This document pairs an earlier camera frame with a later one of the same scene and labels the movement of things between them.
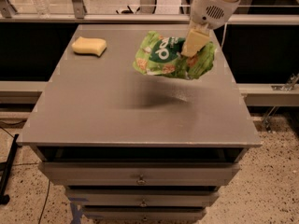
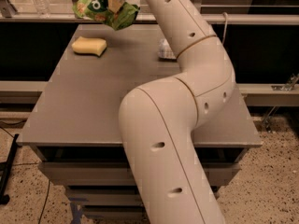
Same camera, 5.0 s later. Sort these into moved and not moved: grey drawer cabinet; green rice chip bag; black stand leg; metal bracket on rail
Moved: green rice chip bag
Not moved: metal bracket on rail; grey drawer cabinet; black stand leg
